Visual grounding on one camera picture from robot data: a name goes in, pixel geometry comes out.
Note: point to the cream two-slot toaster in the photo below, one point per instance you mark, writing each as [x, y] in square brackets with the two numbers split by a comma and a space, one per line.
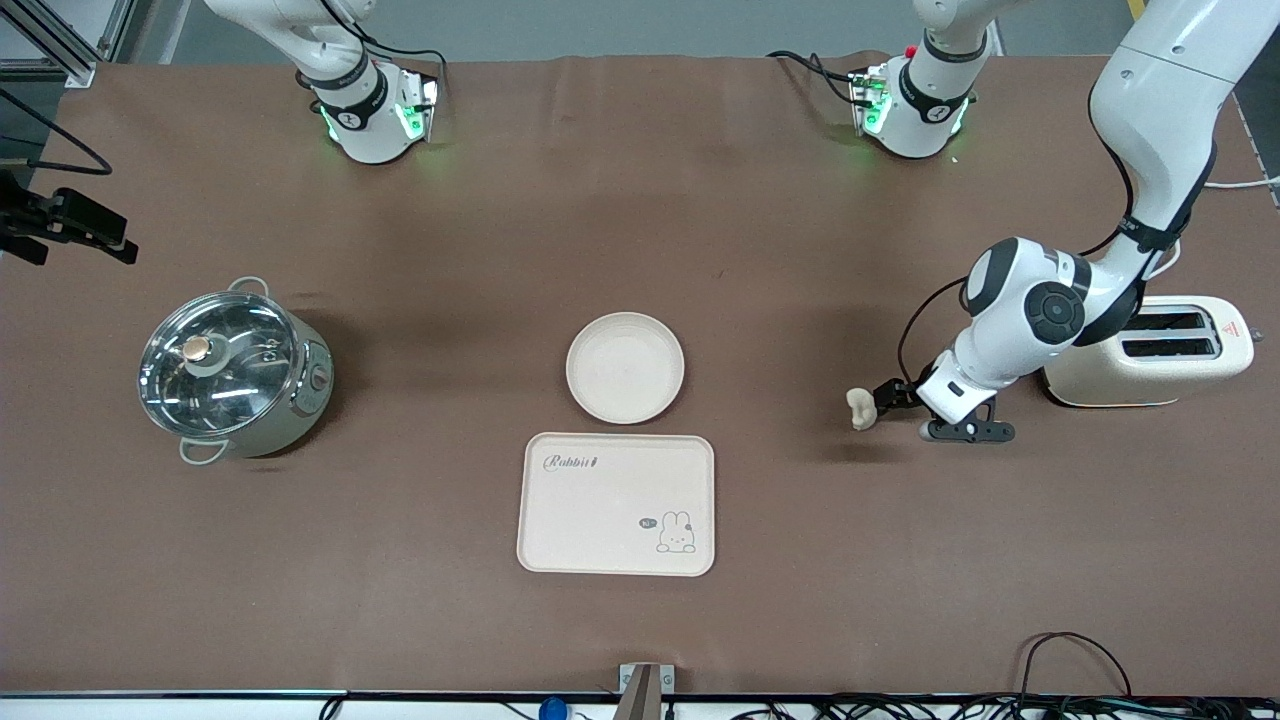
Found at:
[1180, 375]

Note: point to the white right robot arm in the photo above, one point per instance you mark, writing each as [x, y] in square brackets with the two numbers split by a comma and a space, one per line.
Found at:
[360, 125]

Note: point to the grey metal camera bracket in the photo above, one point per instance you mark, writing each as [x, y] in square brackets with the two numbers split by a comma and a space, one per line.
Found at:
[645, 685]

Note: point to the cream round plate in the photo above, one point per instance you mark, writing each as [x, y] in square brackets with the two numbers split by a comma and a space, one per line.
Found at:
[625, 368]

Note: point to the glass pot lid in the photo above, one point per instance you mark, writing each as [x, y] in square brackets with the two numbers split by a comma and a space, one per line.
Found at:
[215, 365]

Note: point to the blue round knob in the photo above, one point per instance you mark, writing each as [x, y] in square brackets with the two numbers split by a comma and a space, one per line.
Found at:
[551, 710]

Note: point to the aluminium frame profile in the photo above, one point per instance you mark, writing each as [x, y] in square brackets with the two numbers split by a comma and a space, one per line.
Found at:
[60, 45]

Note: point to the cream rabbit print tray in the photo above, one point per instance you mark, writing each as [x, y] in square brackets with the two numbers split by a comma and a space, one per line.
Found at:
[600, 515]

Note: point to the small pale bun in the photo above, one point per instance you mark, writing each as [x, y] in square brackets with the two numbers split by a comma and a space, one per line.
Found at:
[860, 410]

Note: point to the silver electric cooking pot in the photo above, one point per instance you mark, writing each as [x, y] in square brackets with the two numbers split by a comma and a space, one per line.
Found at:
[290, 410]

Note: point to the brown table mat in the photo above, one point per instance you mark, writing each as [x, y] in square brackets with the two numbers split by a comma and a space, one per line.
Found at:
[640, 220]

